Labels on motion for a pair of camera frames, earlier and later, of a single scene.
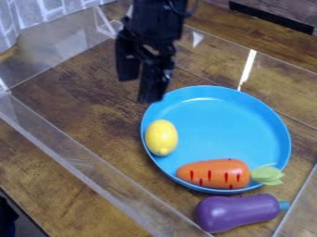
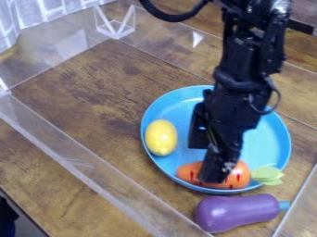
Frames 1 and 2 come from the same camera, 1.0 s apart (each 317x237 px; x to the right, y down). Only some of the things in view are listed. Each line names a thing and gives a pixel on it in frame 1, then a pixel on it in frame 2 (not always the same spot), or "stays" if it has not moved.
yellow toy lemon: (160, 137) stays
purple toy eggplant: (219, 213) stays
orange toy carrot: (226, 174) stays
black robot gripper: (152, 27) → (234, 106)
